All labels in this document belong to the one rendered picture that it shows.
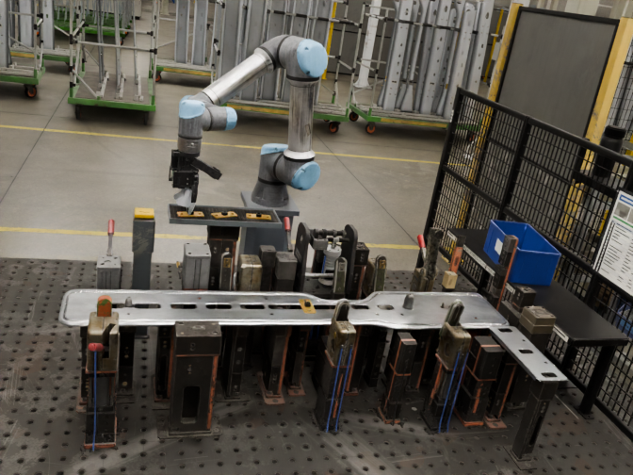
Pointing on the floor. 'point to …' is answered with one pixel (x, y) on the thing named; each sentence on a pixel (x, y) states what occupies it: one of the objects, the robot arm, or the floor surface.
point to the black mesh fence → (535, 221)
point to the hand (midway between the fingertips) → (190, 209)
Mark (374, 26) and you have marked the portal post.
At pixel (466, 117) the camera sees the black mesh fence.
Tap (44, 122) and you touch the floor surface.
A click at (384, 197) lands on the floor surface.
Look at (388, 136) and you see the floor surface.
